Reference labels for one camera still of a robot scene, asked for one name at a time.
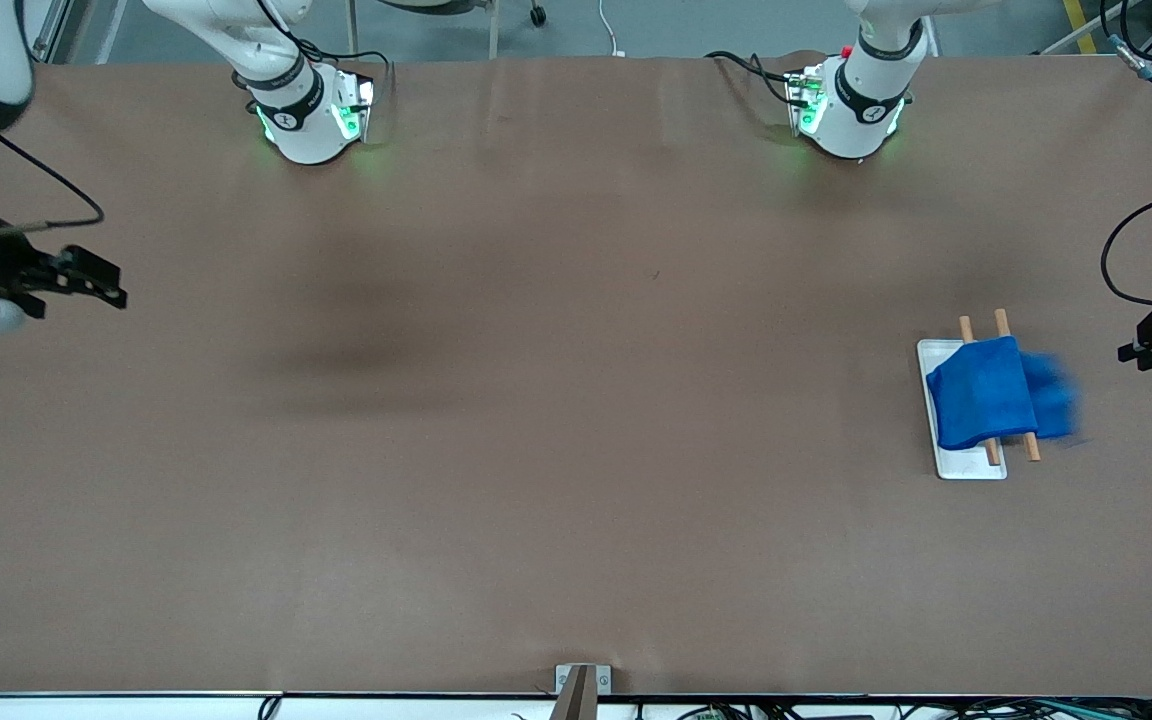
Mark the grey metal bracket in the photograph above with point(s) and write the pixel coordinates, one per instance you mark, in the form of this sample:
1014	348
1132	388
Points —
604	678

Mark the metal chair leg frame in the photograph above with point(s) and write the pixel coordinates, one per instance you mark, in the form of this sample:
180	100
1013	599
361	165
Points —
491	25

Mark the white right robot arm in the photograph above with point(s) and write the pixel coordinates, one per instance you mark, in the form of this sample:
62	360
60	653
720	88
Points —
286	120

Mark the black chair caster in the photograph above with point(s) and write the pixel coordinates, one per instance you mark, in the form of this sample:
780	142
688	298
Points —
537	15

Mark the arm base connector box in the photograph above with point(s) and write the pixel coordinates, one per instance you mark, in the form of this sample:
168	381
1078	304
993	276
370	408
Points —
354	105
804	95

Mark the blue towel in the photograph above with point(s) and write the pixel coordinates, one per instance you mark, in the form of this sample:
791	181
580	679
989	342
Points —
981	395

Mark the brown post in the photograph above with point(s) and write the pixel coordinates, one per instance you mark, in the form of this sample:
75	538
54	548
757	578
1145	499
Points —
578	700

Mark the white table edge rail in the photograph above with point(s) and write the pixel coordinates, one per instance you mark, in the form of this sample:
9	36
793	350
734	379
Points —
136	706

